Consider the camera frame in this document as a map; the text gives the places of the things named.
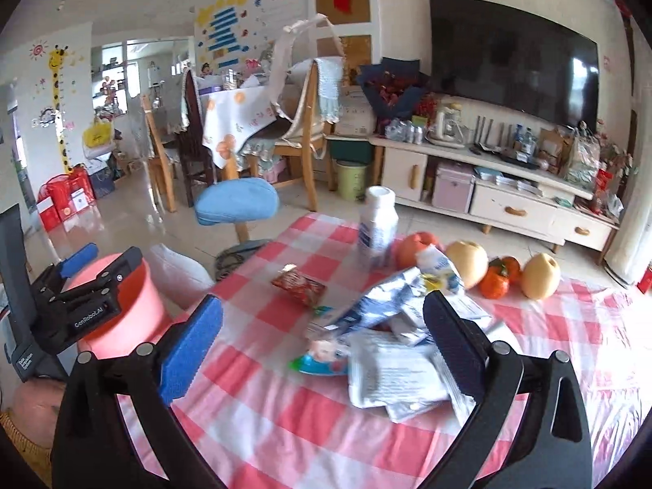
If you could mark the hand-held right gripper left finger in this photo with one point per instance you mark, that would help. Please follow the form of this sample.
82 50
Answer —
191 351

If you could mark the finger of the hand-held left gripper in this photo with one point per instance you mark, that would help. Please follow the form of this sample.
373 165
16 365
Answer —
81 257
114 272

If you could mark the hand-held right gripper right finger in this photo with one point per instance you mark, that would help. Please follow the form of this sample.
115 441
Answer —
453 346

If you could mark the white foil packet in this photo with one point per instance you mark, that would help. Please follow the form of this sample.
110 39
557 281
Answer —
395 372
471 310
412 410

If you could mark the pink plastic bucket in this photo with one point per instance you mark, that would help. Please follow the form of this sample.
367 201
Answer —
132 316

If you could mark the blue silver foil bag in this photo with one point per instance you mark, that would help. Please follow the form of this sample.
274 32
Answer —
387 295

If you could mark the red snack wrapper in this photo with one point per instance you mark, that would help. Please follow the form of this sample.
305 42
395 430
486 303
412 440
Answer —
298 286

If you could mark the blue printed wrapper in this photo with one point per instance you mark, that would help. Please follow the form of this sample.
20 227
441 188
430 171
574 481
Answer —
321 359

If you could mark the person's left hand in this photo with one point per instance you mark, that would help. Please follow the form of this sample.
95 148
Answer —
38 410

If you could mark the red gift bags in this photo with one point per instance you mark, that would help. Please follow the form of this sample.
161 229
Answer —
63 198

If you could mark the white plastic bag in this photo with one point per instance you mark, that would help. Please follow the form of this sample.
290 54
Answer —
178 270

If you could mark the orange persimmon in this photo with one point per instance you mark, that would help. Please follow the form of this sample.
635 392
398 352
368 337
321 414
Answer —
494 282
511 267

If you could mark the yellow pear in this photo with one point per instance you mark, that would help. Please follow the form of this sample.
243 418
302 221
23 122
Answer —
541 277
471 262

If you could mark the red white checked tablecloth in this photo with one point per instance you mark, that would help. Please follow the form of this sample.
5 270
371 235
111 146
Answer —
265 417

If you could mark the red apple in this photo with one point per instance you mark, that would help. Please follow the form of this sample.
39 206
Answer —
410 249

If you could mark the yellow bag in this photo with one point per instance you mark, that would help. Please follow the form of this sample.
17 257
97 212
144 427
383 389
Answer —
98 135

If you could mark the light wooden chair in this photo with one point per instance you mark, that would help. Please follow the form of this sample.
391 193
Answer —
158 153

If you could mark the yellow knit cloth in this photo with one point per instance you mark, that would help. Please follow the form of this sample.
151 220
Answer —
20 453

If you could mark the white plastic bottle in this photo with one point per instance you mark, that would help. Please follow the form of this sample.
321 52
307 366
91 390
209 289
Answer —
378 229

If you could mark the blue cushioned stool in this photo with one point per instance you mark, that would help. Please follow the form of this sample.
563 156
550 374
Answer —
237 198

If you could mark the cream television cabinet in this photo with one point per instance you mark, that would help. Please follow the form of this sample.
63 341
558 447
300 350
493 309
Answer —
514 209

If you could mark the pink storage box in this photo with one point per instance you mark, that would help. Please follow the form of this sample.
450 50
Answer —
452 188

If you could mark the dark wooden chair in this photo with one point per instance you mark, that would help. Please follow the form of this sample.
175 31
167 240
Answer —
193 127

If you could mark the light green bin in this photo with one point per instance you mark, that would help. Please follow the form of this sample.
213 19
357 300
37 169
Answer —
352 181

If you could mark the white printed table cover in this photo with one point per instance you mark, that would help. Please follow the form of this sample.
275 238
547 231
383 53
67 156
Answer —
234 117

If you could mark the brown cardboard box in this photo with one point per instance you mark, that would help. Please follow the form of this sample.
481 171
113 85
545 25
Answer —
552 150

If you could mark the pack of water bottles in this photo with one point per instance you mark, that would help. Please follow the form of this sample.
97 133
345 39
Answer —
405 131

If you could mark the dark green box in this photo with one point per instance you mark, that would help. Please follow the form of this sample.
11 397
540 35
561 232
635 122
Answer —
351 150

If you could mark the white kitchen appliance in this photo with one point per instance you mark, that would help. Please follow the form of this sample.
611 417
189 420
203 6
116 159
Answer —
445 125

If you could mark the clear plastic bag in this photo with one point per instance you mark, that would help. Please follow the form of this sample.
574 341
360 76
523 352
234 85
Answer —
583 158

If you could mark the wooden chair with cushion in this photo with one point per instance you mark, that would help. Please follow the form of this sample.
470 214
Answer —
305 127

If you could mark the white carton box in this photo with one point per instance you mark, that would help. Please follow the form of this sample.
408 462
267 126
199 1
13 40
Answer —
354 112

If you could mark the white cloth tote bag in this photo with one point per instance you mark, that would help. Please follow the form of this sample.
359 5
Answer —
280 76

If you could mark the dark blue flower bouquet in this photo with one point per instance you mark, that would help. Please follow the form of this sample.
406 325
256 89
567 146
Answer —
392 86

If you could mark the teal towel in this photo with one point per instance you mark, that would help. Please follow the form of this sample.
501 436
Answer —
330 86

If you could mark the black television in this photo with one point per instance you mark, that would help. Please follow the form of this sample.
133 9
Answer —
509 56

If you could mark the giraffe wall sticker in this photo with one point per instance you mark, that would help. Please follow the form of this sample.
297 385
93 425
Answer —
61 102

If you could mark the blue yellow wall poster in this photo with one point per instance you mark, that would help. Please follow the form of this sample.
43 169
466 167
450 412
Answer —
224 25

